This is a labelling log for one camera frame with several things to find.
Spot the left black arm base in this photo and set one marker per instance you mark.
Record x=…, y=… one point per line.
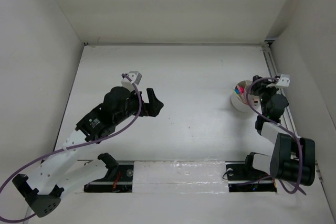
x=119, y=180

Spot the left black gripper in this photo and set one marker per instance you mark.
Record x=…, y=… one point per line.
x=152, y=108

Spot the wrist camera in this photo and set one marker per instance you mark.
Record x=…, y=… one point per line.
x=130, y=79
x=280, y=82

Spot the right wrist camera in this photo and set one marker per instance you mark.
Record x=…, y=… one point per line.
x=280, y=82

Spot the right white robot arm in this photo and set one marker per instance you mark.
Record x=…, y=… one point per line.
x=293, y=157

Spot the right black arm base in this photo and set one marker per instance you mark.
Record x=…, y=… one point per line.
x=243, y=178

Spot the slim red highlighter pen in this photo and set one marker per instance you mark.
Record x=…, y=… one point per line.
x=243, y=98

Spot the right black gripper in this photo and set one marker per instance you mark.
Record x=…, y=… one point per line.
x=263, y=85

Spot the white round compartment container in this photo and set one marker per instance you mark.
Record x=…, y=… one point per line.
x=238, y=97

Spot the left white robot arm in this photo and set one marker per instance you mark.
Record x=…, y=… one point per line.
x=45, y=187

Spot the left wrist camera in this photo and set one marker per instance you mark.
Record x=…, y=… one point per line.
x=130, y=79

